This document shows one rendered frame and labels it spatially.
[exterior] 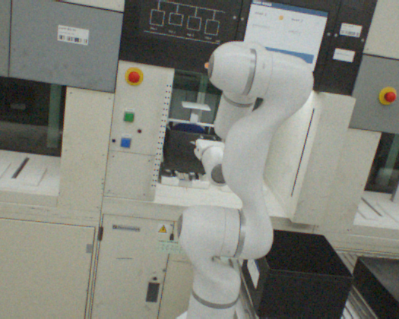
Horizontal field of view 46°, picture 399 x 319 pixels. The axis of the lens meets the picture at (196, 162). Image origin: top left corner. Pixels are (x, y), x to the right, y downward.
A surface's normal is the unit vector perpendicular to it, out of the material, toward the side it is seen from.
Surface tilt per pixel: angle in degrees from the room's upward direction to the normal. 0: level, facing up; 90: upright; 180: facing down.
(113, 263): 90
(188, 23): 90
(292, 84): 89
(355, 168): 90
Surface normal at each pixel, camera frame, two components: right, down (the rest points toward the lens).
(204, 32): 0.11, 0.34
